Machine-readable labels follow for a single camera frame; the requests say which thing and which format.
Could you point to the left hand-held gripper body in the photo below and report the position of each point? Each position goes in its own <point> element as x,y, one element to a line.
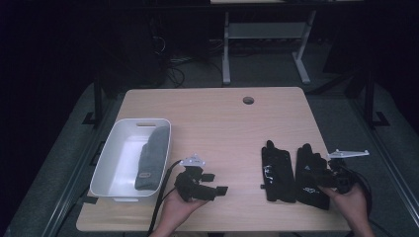
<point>191,184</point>

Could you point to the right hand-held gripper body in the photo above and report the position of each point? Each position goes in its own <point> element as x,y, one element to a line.
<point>344,177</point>

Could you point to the black glove white print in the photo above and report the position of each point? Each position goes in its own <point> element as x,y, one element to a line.
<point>278,171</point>
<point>309,197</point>

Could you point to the grey mitten with label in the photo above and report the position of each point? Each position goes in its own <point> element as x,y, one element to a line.
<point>153,158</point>

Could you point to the white plastic bin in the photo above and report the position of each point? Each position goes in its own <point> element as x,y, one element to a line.
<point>122,158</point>

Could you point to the person's right hand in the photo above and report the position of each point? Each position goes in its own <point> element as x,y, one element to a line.
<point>354,207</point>

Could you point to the person's left hand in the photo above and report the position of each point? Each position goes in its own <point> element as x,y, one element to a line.
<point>178,214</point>

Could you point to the black metal stand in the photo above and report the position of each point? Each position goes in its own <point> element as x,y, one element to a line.
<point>369,98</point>
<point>98,98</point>

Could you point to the grey metal rail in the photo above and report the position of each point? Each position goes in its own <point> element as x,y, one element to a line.
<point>392,171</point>
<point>75,171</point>

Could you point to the white metal desk frame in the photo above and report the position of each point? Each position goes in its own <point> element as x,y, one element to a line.
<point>263,30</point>

